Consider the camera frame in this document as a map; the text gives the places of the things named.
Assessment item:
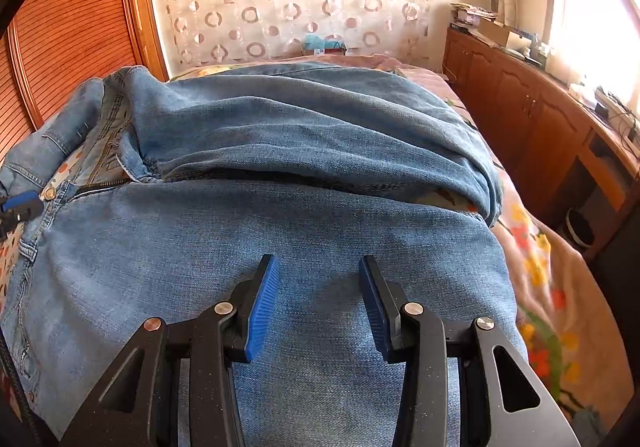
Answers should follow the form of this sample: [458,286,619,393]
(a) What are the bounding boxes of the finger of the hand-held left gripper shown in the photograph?
[0,192,40,212]
[0,204,45,238]

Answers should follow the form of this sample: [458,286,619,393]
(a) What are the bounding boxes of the orange-print bed sheet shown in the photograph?
[0,152,83,423]

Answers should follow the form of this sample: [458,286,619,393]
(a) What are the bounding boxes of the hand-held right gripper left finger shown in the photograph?
[60,254,281,447]

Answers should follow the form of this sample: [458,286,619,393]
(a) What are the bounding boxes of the black braided cable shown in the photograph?
[0,322,41,438]

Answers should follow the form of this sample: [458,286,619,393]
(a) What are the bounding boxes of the window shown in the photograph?
[545,0,640,95]

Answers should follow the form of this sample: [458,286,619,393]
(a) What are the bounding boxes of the black power cable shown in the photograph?
[594,87,640,144]

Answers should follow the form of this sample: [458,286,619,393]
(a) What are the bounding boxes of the wooden louvred wardrobe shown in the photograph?
[0,0,169,162]

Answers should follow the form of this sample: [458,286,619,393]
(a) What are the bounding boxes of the floral blanket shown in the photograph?
[170,52,632,428]

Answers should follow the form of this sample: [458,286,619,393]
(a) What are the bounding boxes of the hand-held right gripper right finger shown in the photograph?
[358,255,581,447]

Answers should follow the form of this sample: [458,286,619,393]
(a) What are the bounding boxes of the light blue patch-pocket jeans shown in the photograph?
[0,61,531,447]

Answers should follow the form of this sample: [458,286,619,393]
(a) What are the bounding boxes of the wooden sideboard cabinet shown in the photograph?
[442,24,640,259]

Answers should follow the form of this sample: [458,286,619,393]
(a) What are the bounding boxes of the stack of papers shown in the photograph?
[450,2,499,34]

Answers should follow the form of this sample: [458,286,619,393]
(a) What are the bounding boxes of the open cardboard box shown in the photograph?
[477,19,527,48]

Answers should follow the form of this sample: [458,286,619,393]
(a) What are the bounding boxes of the small cardboard box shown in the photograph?
[302,39,347,58]

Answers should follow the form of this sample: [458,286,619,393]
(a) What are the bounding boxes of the white waste bin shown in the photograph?
[565,207,597,249]

